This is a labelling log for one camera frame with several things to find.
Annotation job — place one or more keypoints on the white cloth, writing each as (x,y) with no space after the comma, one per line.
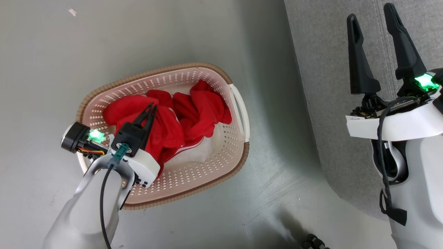
(195,154)

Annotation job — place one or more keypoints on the small white paper scrap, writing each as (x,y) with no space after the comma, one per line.
(72,12)

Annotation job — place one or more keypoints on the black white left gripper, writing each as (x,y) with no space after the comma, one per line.
(131,136)

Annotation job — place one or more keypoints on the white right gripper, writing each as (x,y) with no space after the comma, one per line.
(408,124)

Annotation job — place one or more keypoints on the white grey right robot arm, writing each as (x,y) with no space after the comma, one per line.
(422,180)

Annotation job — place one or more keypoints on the beige perforated laundry basket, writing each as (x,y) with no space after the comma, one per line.
(193,183)

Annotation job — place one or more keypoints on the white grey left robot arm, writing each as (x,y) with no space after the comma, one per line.
(83,214)

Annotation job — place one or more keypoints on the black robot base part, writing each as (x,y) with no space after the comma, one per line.
(313,242)

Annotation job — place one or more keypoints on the red garment with white trim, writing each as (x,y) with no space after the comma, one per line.
(200,107)

